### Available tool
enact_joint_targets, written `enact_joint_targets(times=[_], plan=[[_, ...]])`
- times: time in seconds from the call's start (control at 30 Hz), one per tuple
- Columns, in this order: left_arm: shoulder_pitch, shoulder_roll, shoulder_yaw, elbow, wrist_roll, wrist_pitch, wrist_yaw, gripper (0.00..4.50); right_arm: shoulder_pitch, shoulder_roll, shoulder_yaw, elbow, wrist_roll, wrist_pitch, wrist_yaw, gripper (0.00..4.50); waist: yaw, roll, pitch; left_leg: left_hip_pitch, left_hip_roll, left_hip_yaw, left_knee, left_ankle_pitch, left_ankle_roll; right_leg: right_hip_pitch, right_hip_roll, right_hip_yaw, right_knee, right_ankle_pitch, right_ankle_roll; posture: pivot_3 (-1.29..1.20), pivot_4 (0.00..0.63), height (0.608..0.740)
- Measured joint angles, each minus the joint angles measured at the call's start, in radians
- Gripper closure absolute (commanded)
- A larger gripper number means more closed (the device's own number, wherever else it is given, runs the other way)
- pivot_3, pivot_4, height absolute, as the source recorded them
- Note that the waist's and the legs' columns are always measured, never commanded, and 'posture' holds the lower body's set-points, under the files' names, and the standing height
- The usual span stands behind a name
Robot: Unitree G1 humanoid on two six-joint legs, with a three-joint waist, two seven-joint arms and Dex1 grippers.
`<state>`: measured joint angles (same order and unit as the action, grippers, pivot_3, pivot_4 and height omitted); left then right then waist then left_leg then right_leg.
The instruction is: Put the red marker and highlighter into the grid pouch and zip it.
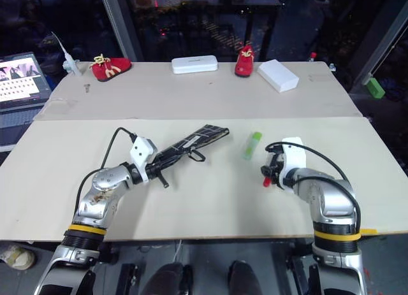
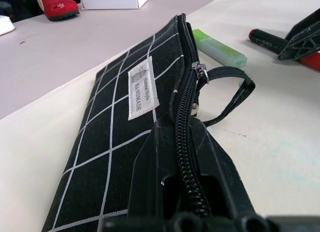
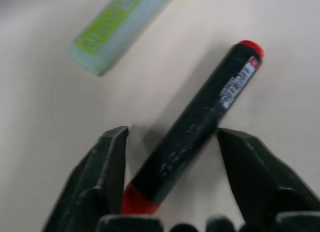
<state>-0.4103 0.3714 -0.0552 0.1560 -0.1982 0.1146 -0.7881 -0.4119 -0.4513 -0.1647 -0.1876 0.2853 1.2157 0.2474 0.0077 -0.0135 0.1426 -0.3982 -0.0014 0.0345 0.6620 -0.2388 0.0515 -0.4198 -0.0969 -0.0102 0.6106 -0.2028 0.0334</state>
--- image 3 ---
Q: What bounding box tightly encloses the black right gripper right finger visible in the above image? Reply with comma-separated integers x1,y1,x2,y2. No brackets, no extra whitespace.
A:
216,128,320,232

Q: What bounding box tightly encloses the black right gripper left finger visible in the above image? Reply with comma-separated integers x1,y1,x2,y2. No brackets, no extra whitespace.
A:
41,125,129,232

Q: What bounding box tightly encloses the black marker with red cap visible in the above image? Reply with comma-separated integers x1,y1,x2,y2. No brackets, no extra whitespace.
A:
120,40,265,215

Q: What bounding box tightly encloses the green light-blue box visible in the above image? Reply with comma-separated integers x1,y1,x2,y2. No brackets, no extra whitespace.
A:
66,0,181,77

